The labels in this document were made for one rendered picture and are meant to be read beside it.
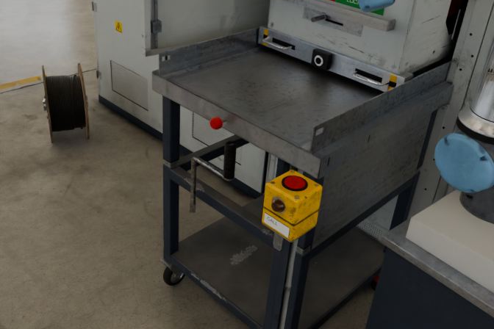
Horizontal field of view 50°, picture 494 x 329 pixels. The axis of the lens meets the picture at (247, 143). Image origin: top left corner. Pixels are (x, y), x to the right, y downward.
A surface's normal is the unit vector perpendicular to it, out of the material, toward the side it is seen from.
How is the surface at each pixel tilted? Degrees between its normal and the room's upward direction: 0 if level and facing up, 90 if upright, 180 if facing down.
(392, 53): 90
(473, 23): 90
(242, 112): 0
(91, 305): 0
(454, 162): 98
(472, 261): 90
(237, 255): 0
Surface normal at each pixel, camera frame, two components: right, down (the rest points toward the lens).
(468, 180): -0.82, 0.35
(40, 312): 0.07, -0.86
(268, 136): -0.69, 0.32
